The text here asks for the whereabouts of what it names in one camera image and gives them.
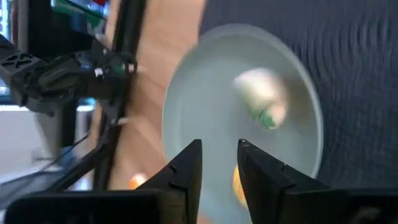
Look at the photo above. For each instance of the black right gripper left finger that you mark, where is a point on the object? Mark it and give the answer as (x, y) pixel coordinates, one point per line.
(174, 196)

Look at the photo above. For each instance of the pale blue plate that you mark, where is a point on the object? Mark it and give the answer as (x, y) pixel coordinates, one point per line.
(202, 109)

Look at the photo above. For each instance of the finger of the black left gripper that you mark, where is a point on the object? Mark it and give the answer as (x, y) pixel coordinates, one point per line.
(107, 90)
(105, 70)

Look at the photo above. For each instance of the dark round mat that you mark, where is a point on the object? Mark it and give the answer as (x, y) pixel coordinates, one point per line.
(357, 77)

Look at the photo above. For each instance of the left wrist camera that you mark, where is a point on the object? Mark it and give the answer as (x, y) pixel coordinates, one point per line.
(18, 62)

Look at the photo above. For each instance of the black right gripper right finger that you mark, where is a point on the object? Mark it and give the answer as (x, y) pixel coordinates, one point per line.
(273, 196)

